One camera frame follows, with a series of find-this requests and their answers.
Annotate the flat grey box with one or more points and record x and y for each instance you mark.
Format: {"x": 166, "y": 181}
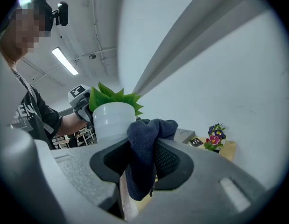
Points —
{"x": 185, "y": 134}

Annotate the colourful flowers in small pot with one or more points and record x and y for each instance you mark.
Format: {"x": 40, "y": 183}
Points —
{"x": 215, "y": 139}

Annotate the person's head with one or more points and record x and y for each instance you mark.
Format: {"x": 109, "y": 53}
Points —
{"x": 23, "y": 31}

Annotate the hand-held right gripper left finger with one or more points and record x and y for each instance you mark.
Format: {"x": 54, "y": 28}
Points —
{"x": 88, "y": 171}

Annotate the green plant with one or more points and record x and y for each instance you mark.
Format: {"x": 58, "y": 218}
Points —
{"x": 114, "y": 120}

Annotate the black head-mounted camera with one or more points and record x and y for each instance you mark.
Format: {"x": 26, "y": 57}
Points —
{"x": 62, "y": 13}

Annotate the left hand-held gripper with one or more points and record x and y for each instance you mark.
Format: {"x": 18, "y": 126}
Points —
{"x": 77, "y": 94}

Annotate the person's black printed t-shirt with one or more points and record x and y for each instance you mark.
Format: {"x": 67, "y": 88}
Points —
{"x": 34, "y": 115}

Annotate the dark blue cloth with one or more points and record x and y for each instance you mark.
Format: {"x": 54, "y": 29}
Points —
{"x": 142, "y": 153}

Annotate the round ceiling fixture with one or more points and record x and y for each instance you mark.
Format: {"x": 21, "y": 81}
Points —
{"x": 92, "y": 56}

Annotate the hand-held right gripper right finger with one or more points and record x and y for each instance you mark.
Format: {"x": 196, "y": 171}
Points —
{"x": 205, "y": 183}

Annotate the white side table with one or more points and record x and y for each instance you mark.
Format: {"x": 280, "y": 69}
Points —
{"x": 86, "y": 135}

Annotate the person's left forearm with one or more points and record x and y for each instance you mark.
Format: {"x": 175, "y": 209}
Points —
{"x": 69, "y": 125}

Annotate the small black marker card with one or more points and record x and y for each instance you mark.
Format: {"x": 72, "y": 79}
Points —
{"x": 195, "y": 142}

